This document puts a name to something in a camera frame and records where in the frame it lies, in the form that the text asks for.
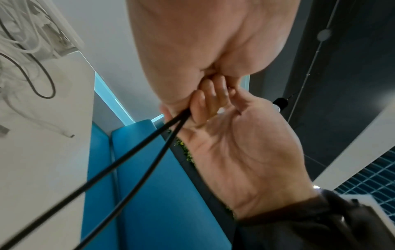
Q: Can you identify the person's left hand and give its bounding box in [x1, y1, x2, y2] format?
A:
[126, 0, 302, 129]

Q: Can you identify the green plant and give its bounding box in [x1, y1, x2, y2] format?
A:
[174, 135, 239, 219]

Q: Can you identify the tangle of white cables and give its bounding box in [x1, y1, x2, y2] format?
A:
[0, 0, 84, 140]

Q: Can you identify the black USB cable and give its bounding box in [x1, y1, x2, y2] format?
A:
[0, 16, 192, 250]
[72, 114, 189, 250]

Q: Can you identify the white mini drawer box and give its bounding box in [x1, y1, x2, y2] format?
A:
[30, 0, 86, 60]

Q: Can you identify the person's right hand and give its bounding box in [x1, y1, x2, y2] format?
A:
[160, 87, 319, 220]

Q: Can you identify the blue sofa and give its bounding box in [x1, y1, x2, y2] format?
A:
[81, 119, 239, 250]

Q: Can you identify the black ceiling spotlight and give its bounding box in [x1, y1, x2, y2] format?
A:
[271, 97, 290, 113]

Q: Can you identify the ceiling conduit pipe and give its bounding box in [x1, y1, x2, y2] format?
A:
[287, 0, 342, 123]

